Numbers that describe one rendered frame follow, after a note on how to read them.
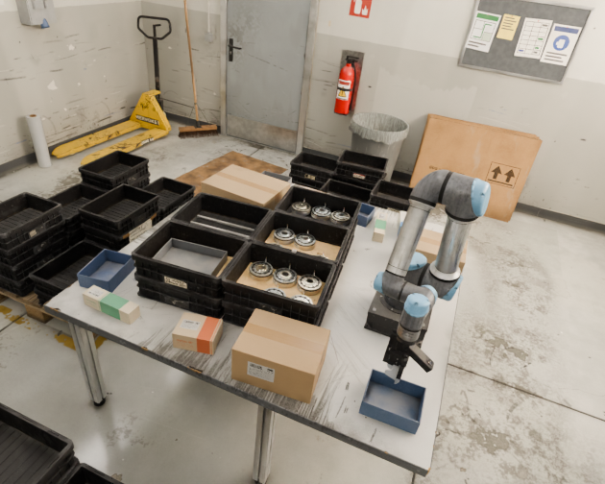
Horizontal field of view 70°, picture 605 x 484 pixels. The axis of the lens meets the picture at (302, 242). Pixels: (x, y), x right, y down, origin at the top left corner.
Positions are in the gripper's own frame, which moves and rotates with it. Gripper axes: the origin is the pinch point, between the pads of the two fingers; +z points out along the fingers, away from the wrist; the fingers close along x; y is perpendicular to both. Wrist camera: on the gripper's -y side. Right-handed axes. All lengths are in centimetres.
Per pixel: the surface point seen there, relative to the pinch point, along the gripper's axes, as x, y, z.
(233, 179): -77, 118, -24
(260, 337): 15, 49, -7
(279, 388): 20.5, 37.0, 6.0
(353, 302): -39.7, 28.9, 1.3
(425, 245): -79, 7, -20
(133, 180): -107, 217, 12
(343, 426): 21.0, 12.1, 9.5
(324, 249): -52, 51, -14
